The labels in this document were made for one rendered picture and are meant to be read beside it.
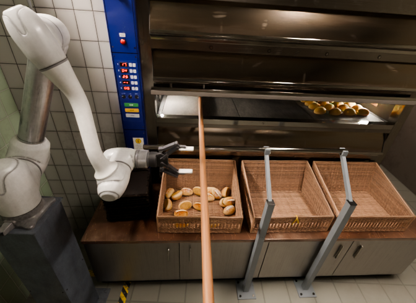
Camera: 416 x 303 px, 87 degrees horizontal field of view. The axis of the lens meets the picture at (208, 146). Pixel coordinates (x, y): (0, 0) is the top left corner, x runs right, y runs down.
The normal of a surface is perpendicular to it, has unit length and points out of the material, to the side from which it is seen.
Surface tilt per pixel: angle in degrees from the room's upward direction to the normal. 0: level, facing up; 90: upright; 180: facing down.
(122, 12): 90
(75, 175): 90
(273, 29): 70
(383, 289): 0
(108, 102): 90
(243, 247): 90
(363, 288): 0
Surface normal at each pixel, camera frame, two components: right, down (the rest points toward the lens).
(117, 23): 0.06, 0.53
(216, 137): 0.07, 0.20
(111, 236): 0.06, -0.85
